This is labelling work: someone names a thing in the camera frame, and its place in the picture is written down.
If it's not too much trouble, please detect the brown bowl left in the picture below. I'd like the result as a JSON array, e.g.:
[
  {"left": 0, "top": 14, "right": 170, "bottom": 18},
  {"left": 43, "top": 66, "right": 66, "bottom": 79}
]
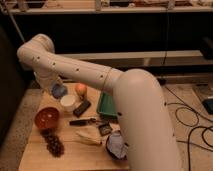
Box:
[{"left": 34, "top": 107, "right": 59, "bottom": 130}]

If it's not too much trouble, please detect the small dark box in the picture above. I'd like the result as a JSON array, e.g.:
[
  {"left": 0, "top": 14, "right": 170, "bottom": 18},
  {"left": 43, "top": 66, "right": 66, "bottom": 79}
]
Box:
[{"left": 98, "top": 123, "right": 112, "bottom": 136}]

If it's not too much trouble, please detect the grey cloth in bowl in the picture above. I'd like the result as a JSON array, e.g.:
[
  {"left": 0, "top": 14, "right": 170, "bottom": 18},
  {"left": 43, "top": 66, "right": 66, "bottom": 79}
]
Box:
[{"left": 108, "top": 131, "right": 129, "bottom": 159}]

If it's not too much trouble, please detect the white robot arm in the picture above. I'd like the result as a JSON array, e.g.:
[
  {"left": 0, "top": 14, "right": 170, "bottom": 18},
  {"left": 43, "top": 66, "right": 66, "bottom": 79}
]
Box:
[{"left": 17, "top": 34, "right": 183, "bottom": 171}]

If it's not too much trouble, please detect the orange fruit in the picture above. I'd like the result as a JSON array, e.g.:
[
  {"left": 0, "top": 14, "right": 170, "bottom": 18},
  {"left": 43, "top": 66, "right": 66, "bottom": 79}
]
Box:
[{"left": 75, "top": 83, "right": 87, "bottom": 99}]

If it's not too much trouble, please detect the black cable on floor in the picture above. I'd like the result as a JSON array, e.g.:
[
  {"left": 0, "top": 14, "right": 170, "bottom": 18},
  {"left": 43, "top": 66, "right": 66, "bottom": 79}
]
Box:
[{"left": 161, "top": 84, "right": 213, "bottom": 171}]

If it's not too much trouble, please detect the green plastic tray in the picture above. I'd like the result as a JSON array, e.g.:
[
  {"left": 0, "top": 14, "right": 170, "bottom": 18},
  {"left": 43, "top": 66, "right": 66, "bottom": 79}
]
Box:
[{"left": 96, "top": 92, "right": 117, "bottom": 118}]

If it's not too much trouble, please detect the white cup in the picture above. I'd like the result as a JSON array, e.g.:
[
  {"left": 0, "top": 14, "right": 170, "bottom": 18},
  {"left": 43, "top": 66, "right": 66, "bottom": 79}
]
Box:
[{"left": 60, "top": 95, "right": 76, "bottom": 112}]

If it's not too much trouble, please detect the dark bowl with cloth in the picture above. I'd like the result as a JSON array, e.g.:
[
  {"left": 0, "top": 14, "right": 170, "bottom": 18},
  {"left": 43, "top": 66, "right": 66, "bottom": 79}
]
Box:
[{"left": 105, "top": 130, "right": 129, "bottom": 162}]

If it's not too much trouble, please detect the black handled tool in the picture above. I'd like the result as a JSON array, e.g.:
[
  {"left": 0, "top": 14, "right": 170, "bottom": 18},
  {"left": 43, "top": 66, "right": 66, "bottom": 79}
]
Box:
[{"left": 69, "top": 118, "right": 99, "bottom": 126}]

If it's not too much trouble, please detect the bunch of dark grapes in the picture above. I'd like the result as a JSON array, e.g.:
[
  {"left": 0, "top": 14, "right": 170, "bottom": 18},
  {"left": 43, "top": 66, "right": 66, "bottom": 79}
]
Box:
[{"left": 41, "top": 130, "right": 64, "bottom": 157}]

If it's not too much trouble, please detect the dark device right floor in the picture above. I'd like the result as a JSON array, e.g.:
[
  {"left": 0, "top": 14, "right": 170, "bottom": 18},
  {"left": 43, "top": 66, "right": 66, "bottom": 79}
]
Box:
[{"left": 196, "top": 83, "right": 213, "bottom": 116}]

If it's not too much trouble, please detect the metal shelf rack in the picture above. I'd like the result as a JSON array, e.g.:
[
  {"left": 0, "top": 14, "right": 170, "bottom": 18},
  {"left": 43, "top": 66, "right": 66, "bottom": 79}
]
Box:
[{"left": 0, "top": 0, "right": 213, "bottom": 82}]

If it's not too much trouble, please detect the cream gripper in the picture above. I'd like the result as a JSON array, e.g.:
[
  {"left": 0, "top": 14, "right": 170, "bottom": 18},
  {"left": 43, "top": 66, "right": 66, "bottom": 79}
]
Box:
[{"left": 42, "top": 78, "right": 63, "bottom": 95}]

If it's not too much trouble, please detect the black rectangular block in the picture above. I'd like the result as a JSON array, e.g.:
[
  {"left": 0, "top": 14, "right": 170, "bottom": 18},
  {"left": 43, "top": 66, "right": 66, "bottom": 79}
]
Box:
[{"left": 73, "top": 100, "right": 91, "bottom": 117}]

